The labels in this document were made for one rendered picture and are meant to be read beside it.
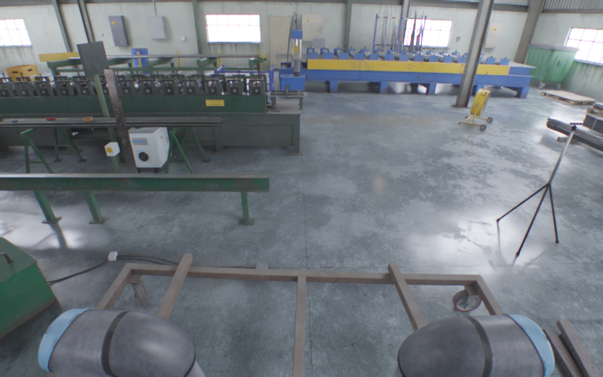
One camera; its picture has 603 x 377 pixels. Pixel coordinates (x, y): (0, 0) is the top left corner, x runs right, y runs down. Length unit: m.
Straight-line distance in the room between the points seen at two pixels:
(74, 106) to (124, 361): 5.15
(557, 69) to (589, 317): 11.11
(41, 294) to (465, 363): 2.78
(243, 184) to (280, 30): 10.05
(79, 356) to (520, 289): 2.96
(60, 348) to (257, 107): 4.20
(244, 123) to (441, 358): 4.32
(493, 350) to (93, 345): 0.71
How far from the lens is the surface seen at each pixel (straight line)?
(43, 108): 5.96
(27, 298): 2.94
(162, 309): 2.11
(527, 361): 0.72
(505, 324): 0.72
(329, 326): 2.35
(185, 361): 0.71
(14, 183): 4.16
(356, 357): 2.24
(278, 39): 12.68
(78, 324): 0.72
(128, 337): 0.67
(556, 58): 13.44
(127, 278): 2.53
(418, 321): 2.04
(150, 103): 5.06
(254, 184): 3.04
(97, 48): 4.86
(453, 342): 0.66
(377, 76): 9.32
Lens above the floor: 1.89
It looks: 30 degrees down
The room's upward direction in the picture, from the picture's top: 1 degrees clockwise
